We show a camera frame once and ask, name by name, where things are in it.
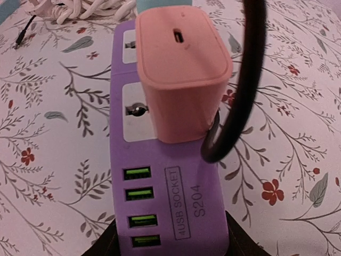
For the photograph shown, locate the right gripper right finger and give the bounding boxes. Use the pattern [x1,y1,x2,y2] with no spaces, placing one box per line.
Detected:
[225,211,266,256]

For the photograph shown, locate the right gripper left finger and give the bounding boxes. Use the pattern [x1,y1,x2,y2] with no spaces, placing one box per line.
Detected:
[82,219,120,256]

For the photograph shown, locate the purple power strip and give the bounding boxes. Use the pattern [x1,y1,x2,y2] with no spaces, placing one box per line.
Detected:
[110,21,229,255]

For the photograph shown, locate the pink charger plug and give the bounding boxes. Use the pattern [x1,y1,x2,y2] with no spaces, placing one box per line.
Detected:
[135,5,232,143]

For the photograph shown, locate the floral table cloth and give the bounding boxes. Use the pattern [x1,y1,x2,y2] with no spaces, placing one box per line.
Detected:
[1,1,340,255]

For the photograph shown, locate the white coiled power cord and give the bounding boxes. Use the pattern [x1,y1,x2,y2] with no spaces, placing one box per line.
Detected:
[23,0,139,25]

